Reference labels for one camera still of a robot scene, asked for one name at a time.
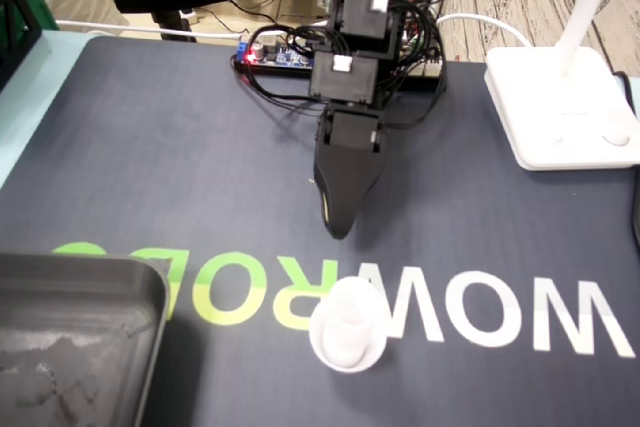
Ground grey metal tray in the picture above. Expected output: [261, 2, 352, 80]
[0, 252, 171, 427]

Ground white desk lamp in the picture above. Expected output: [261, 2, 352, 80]
[483, 0, 640, 172]

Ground wide white plastic cup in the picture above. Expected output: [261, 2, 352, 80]
[308, 276, 389, 374]

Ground green plastic object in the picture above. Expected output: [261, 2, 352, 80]
[17, 0, 57, 33]

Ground controller board with green terminal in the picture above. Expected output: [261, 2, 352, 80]
[399, 21, 447, 79]

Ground black metal frame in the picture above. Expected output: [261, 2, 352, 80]
[0, 0, 44, 91]

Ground white lamp power cable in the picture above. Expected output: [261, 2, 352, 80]
[435, 13, 531, 51]

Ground thin white cable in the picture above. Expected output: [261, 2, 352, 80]
[54, 19, 246, 43]

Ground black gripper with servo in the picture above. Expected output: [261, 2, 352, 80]
[313, 107, 387, 241]

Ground dark grey WOWROBO mat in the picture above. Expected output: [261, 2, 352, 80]
[0, 35, 640, 427]

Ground blue power converter board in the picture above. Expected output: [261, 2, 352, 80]
[234, 34, 314, 79]

